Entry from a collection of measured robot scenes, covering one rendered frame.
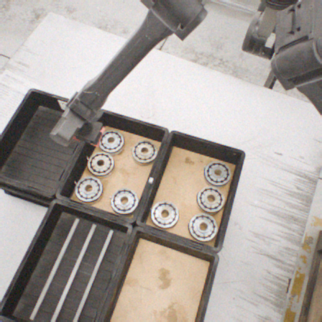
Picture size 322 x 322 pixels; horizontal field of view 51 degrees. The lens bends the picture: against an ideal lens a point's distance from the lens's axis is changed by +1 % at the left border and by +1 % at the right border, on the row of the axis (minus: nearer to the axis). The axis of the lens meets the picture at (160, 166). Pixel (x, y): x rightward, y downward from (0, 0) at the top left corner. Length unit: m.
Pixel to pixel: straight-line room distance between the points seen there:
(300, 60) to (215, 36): 2.35
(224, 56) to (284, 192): 1.58
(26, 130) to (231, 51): 1.89
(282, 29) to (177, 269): 0.83
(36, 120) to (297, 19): 1.12
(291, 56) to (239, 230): 0.89
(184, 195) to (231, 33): 1.98
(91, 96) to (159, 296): 0.70
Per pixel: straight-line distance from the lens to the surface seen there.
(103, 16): 3.14
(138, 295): 1.21
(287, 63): 0.67
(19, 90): 1.81
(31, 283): 1.28
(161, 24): 0.68
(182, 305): 1.21
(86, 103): 0.87
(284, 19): 0.72
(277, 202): 1.50
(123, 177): 1.31
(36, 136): 1.48
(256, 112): 1.69
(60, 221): 1.30
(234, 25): 3.11
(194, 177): 1.32
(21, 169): 1.42
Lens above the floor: 2.03
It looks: 65 degrees down
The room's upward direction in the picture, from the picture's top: 2 degrees clockwise
